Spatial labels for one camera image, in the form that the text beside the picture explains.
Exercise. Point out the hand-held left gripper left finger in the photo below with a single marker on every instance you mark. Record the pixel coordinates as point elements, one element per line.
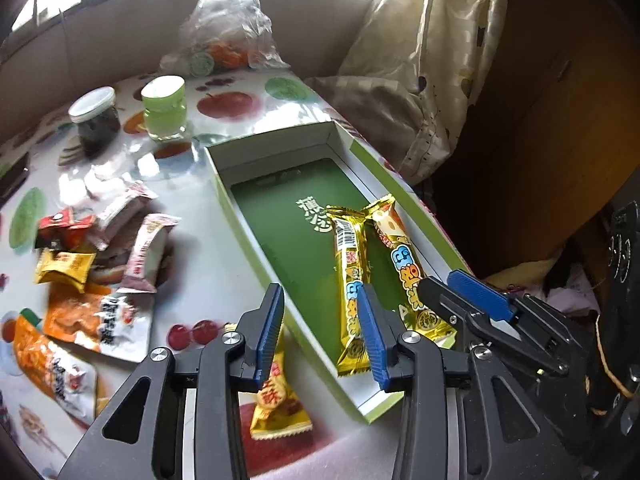
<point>267,340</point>

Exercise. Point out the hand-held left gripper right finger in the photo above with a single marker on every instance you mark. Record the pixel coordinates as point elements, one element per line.
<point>375,345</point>

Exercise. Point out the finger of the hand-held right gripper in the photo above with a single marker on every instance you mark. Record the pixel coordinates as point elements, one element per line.
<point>482,292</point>
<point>450,310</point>

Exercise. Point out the gold candy packet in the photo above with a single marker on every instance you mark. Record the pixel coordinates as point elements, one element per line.
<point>280,405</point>

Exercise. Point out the gold snack bar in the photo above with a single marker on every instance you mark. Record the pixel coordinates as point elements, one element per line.
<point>350,270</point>
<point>405,260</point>

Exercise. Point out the green and white cardboard box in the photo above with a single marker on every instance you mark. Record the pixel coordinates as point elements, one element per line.
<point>290,230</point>

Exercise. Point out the pink and white candy packet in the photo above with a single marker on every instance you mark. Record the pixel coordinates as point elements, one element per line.
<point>145,255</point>

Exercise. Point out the white nougat candy packet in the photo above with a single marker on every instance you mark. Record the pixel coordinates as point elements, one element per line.
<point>122,207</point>

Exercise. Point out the yellow candy packet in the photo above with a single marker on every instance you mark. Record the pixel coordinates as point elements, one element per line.
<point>65,265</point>

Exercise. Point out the orange and gold snack pouch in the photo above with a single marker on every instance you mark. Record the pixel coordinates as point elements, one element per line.
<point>45,365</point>

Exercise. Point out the pale pink cloth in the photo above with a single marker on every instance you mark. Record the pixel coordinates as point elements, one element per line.
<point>575,285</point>

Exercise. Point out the fruit print tablecloth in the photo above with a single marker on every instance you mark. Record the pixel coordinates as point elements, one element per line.
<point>210,285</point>

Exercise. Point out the brown wooden cabinet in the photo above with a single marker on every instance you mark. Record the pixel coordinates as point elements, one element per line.
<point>550,110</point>

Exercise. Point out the red candy packet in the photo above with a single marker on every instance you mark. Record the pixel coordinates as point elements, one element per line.
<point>65,225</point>

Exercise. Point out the cream patterned curtain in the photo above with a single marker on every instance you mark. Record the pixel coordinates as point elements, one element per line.
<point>425,60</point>

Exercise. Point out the green jar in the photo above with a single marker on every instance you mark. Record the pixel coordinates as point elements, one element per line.
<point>162,115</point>

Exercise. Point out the jar with dark contents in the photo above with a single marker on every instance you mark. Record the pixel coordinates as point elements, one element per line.
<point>97,130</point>

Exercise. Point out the green round lid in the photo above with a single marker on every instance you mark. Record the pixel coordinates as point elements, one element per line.
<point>200,63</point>

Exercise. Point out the orange wrapper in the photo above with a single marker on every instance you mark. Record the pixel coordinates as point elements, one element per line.
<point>225,52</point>

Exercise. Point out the clear plastic bag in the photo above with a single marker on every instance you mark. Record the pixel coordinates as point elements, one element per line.
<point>225,25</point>

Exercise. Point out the window with metal bars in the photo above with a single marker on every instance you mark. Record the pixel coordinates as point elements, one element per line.
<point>50,15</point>

